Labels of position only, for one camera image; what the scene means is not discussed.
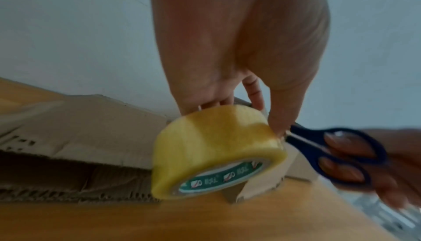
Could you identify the person's left hand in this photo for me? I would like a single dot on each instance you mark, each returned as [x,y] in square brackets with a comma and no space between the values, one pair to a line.
[230,26]

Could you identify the stack of cardboard boxes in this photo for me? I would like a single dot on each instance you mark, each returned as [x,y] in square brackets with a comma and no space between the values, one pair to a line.
[82,130]

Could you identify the person's right hand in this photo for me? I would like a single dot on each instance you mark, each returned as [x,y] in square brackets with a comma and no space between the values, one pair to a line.
[401,169]

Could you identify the brown cardboard paper box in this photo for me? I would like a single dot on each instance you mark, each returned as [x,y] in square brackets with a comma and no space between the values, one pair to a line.
[263,185]

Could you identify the yellow tape roll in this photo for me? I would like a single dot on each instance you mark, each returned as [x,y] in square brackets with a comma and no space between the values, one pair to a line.
[213,135]

